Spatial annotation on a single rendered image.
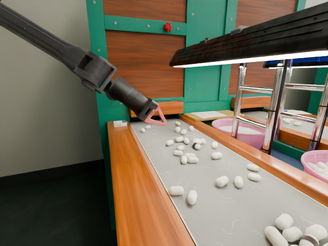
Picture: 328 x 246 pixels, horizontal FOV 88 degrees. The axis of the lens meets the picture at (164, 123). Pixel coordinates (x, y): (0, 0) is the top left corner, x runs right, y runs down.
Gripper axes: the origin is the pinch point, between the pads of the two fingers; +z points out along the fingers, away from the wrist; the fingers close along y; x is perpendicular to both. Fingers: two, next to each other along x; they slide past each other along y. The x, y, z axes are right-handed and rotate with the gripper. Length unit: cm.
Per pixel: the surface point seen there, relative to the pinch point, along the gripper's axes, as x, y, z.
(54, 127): 66, 126, -31
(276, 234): 3.1, -35.7, 12.0
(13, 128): 84, 124, -56
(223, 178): 1.8, -20.1, 13.2
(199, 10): -60, 43, -5
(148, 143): 10.4, 12.2, 5.1
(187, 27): -49, 42, -5
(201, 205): 9.0, -24.4, 8.1
